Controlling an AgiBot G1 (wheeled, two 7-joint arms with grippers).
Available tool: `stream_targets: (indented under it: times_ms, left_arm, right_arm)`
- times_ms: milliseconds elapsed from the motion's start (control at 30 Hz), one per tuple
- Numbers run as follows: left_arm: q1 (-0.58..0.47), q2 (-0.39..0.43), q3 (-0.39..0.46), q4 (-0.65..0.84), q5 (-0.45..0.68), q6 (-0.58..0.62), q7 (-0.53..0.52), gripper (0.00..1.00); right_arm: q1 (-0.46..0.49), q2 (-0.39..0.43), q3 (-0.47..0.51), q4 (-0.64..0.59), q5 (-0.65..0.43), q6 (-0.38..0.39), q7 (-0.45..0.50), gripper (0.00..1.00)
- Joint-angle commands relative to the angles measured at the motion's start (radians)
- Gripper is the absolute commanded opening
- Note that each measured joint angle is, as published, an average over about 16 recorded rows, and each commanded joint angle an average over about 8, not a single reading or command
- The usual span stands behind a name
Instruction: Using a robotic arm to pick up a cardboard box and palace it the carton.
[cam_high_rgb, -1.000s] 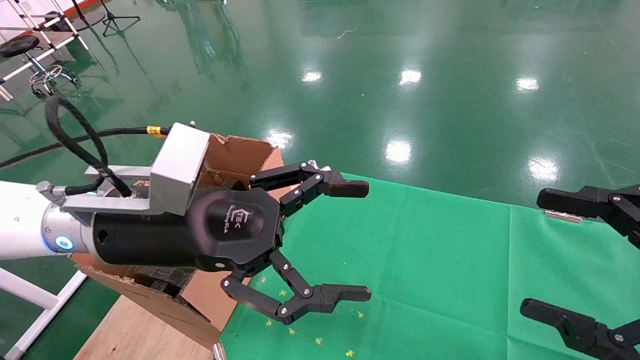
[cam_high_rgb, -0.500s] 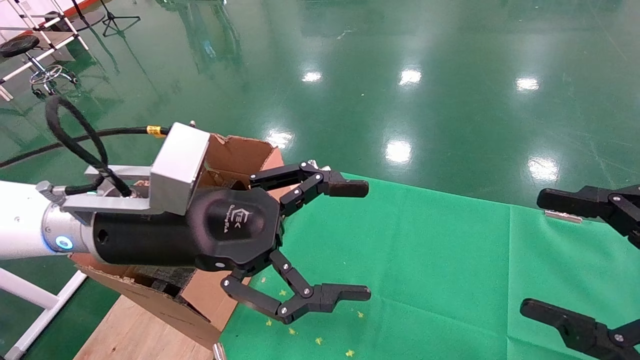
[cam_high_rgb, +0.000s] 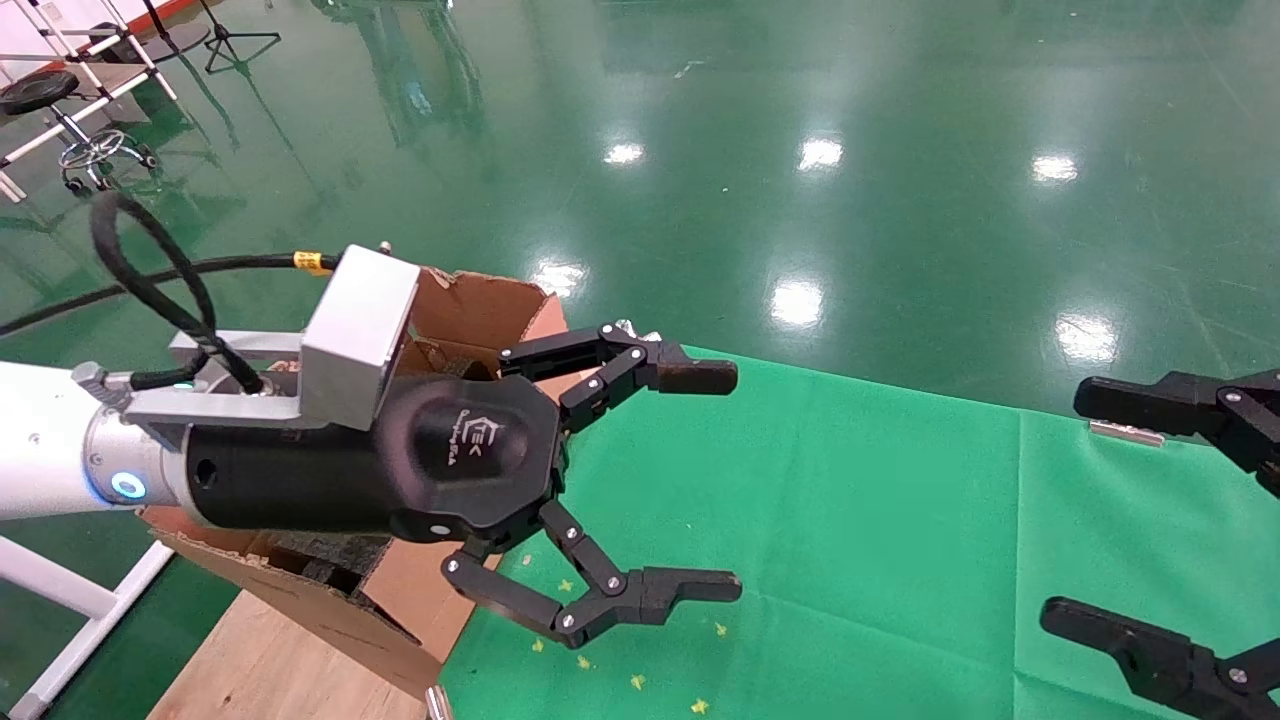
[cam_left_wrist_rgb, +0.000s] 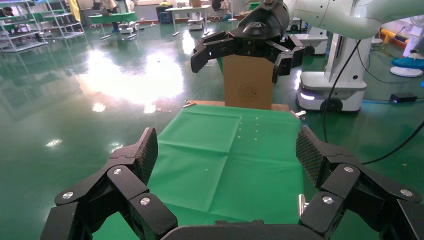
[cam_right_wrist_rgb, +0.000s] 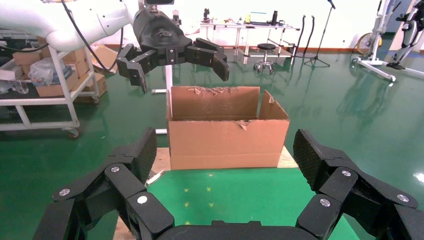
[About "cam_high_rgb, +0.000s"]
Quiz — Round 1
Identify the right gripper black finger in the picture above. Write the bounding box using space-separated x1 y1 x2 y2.
1038 597 1280 720
1073 370 1280 501

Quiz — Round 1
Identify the green table cloth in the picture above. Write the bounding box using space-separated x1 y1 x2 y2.
438 345 1280 720

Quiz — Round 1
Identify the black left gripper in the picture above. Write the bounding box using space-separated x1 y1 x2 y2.
183 370 571 546

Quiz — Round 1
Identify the black tripod stand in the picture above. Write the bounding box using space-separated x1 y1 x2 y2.
203 0 283 77

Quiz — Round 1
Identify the black round stand base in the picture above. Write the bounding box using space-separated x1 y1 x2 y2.
88 0 213 56

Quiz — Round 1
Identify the black camera cable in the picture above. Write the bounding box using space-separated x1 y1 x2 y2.
0 190 346 396

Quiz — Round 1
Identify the white pipe rack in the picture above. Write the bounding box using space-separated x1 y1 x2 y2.
0 0 181 201

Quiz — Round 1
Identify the black foam insert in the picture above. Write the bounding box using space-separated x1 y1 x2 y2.
265 530 393 593

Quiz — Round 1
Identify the large open cardboard carton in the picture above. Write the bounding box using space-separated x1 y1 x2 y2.
140 265 571 701

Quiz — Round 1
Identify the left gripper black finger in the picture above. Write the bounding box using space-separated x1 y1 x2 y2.
440 497 743 649
497 322 739 433

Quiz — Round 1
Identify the white pipe table frame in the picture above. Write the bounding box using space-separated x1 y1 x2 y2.
0 535 176 720

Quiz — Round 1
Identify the black wheeled stool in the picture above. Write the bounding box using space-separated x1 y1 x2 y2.
0 68 159 193

